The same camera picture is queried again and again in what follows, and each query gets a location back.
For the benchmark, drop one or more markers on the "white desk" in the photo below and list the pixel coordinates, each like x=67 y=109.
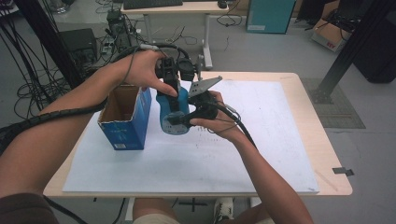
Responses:
x=174 y=7

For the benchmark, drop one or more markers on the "person's right hand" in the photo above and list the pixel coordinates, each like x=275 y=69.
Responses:
x=227 y=127

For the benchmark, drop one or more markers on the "brown cardboard box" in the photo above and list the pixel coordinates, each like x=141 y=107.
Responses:
x=330 y=35

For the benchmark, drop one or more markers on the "black aluminium profile post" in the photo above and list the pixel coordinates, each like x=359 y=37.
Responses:
x=351 y=53

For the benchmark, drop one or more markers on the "grey floor mat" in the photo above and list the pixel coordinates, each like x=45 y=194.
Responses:
x=342 y=115

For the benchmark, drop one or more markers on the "black keyboard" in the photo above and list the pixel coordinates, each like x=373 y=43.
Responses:
x=152 y=3

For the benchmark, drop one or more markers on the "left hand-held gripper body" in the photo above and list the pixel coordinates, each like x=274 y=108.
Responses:
x=186 y=70

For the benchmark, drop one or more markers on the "white foam board mat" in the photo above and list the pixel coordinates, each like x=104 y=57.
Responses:
x=202 y=165

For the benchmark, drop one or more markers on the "person's left leg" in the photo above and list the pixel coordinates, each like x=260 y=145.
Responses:
x=152 y=211

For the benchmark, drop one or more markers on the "person's left hand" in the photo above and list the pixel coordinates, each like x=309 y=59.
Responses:
x=143 y=70

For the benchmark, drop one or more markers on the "black device with antenna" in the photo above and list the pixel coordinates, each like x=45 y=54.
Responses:
x=120 y=31

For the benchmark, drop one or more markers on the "blue cardboard box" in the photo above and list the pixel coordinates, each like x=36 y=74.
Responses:
x=124 y=133

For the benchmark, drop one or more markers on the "blue bottle with white cap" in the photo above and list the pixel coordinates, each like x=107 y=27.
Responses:
x=183 y=101

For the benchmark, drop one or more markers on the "black slanted frame pillar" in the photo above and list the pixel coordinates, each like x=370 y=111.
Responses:
x=46 y=37

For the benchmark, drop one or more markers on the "grey tape piece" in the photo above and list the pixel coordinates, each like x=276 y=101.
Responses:
x=342 y=171

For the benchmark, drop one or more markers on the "white table leg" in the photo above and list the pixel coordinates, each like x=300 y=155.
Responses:
x=255 y=201

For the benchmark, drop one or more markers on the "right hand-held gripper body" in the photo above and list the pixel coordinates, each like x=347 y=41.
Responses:
x=204 y=88

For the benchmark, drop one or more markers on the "black computer case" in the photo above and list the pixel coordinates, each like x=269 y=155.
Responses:
x=77 y=42

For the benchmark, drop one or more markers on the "large black box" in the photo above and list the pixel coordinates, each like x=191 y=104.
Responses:
x=379 y=56

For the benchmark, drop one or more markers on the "white shoe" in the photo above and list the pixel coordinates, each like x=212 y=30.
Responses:
x=223 y=210

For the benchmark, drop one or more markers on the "white power strip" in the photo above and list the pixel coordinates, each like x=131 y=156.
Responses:
x=107 y=47

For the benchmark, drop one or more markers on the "brown shirt sleeve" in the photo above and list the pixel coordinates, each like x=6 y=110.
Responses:
x=25 y=210

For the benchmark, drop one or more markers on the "black computer mouse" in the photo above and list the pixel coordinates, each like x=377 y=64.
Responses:
x=222 y=4

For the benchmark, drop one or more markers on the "teal cabinet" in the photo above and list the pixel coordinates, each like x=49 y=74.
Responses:
x=269 y=15

